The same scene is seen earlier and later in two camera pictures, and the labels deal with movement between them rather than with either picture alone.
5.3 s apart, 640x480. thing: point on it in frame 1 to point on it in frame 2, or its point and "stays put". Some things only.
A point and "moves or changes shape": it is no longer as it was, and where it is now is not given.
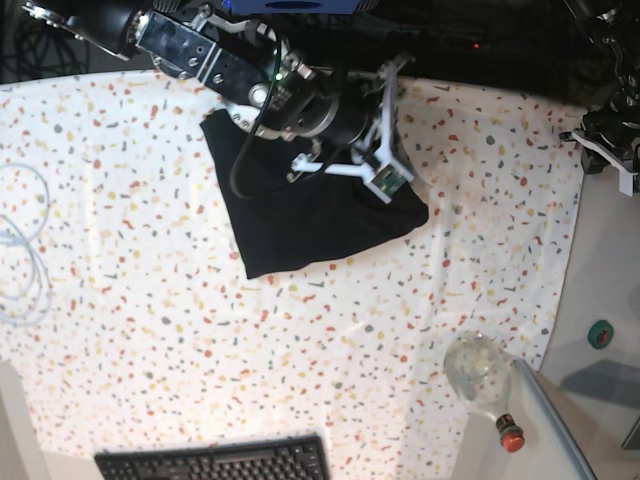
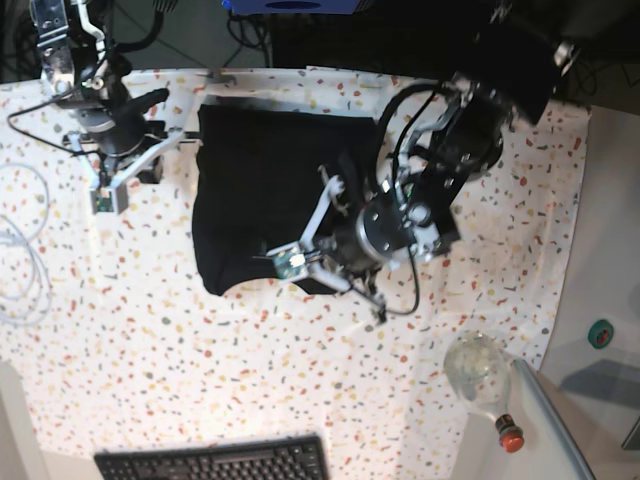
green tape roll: x=600 y=334 stays put
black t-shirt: x=286 y=225 moves or changes shape
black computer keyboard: x=298 y=457 stays put
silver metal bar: x=565 y=428 stays put
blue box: x=292 y=7 stays put
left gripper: x=351 y=122 to x=119 y=140
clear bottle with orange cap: x=478 y=371 stays put
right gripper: x=608 y=135 to x=344 y=249
